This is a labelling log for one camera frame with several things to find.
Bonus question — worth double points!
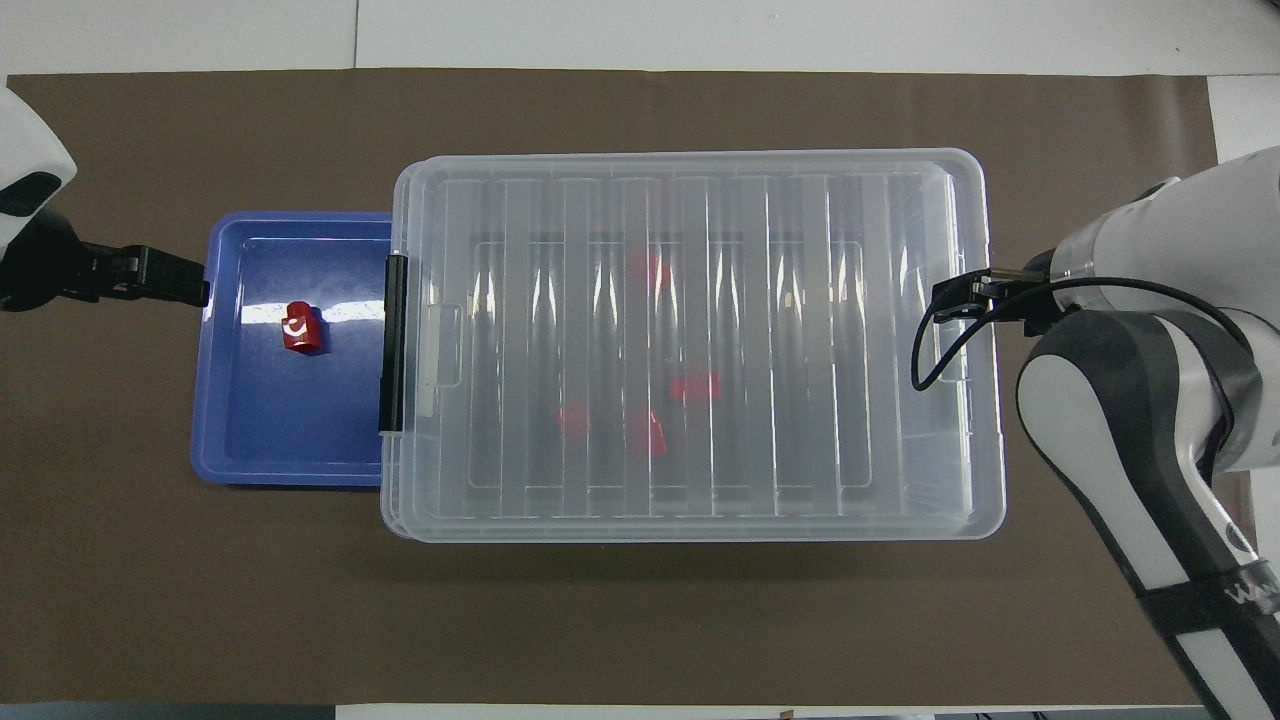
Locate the black cable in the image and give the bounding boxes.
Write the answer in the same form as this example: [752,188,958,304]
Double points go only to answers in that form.
[910,276,1247,393]

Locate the black box latch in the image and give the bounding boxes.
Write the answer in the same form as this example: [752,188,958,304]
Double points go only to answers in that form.
[379,253,410,434]

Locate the clear plastic storage box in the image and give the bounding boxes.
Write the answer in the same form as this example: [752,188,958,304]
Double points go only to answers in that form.
[379,160,1007,544]
[390,148,1005,542]

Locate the red block with white mark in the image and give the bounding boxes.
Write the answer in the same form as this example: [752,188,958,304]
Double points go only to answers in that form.
[281,300,327,355]

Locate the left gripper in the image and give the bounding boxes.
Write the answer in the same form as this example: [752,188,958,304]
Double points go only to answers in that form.
[0,205,103,314]

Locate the blue plastic tray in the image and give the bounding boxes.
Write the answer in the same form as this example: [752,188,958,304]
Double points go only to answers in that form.
[190,211,397,489]

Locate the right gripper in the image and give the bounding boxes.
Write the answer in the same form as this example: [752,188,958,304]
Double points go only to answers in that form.
[996,252,1075,338]

